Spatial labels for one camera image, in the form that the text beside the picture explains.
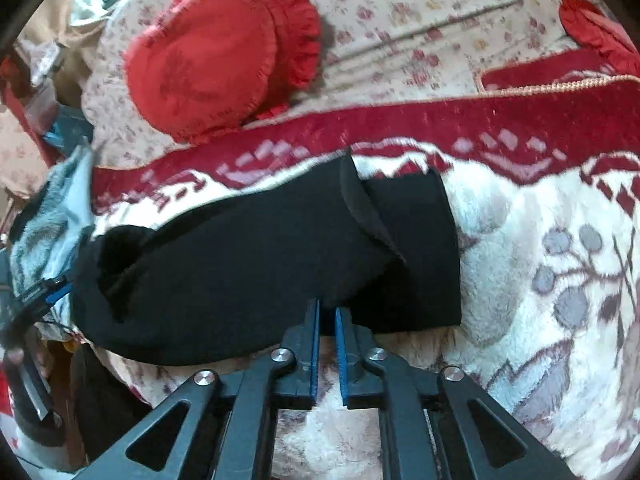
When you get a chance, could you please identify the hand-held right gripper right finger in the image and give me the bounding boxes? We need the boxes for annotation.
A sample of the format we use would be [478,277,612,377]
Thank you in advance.
[335,306,576,480]

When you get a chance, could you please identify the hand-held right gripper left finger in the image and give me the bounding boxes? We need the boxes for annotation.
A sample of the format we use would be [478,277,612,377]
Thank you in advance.
[75,299,321,480]

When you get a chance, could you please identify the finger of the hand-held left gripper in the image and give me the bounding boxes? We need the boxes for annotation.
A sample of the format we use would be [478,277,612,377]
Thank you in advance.
[20,274,75,313]

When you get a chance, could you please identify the black pants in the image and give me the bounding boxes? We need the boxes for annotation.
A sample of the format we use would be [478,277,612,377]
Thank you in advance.
[70,152,462,367]

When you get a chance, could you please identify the light blue cloth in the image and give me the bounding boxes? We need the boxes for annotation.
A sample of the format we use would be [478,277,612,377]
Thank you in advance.
[7,145,96,331]

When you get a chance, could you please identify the floral fabric cushion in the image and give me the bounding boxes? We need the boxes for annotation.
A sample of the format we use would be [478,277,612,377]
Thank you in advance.
[0,110,48,191]

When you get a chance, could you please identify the teal box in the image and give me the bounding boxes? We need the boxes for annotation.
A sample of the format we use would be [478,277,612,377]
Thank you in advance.
[44,109,95,153]

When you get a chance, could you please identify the red white plush blanket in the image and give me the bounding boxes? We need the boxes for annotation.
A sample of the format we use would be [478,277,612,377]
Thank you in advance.
[75,91,640,480]

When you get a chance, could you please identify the beige cloth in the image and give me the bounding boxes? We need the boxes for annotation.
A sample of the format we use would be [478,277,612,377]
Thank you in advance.
[27,0,106,111]

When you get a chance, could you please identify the red round ruffled cushion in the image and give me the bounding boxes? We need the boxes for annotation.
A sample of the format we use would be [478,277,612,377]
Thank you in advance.
[122,0,322,146]

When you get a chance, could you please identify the cream floral bedcover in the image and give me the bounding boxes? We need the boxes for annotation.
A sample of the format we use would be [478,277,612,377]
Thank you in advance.
[80,0,638,171]

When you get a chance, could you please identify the red satin cushion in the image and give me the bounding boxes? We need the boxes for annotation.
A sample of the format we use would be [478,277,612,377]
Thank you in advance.
[559,0,633,68]

